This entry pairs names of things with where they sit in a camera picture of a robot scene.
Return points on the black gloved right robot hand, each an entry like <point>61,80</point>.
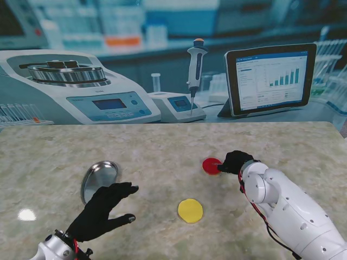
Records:
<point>236,162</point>

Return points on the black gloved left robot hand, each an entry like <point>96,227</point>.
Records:
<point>95,214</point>

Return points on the red filter paper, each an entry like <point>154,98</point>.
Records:
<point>210,166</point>

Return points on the clear culture dish yellow lid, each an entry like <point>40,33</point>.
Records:
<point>189,210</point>

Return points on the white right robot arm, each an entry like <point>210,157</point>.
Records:
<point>290,200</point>

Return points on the round stainless steel tray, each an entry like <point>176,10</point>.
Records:
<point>97,176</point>

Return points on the lab scene backdrop poster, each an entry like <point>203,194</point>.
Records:
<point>162,27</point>

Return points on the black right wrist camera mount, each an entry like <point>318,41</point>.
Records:
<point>241,187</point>

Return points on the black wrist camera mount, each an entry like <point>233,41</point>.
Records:
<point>85,253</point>
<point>241,187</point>

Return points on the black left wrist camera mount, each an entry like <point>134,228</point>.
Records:
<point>85,253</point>

